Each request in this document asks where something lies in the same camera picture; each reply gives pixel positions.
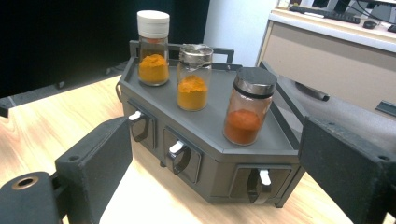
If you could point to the beige desk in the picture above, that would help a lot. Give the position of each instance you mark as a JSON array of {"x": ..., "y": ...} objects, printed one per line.
[{"x": 327, "y": 62}]

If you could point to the white-lid spice jar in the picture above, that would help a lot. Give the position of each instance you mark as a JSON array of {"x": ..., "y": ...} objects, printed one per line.
[{"x": 153, "y": 71}]

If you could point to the dark curtain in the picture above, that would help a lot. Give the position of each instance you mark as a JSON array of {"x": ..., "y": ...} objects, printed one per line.
[{"x": 62, "y": 37}]

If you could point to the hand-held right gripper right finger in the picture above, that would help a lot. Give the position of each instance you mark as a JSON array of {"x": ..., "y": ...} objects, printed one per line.
[{"x": 348, "y": 168}]

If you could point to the silver-lid spice jar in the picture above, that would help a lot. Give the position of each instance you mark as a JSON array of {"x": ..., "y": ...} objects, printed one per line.
[{"x": 192, "y": 93}]

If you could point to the black monitor stand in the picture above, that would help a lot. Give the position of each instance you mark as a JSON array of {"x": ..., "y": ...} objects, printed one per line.
[{"x": 337, "y": 5}]

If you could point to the white panel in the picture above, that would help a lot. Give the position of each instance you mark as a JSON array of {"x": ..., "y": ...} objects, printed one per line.
[{"x": 236, "y": 28}]

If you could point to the black keyboard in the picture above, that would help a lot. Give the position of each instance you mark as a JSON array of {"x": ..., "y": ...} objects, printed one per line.
[{"x": 327, "y": 14}]

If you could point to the black-lid spice jar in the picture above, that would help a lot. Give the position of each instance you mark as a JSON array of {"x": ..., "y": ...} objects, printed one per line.
[{"x": 243, "y": 124}]

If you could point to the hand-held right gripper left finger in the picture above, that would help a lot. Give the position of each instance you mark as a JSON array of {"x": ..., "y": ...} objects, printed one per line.
[{"x": 96, "y": 161}]

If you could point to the black computer mouse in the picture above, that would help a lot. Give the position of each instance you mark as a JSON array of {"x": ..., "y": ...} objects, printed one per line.
[{"x": 369, "y": 24}]

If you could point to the black corner shelf rack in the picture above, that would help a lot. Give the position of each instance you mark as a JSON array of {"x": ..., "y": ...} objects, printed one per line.
[{"x": 205, "y": 127}]

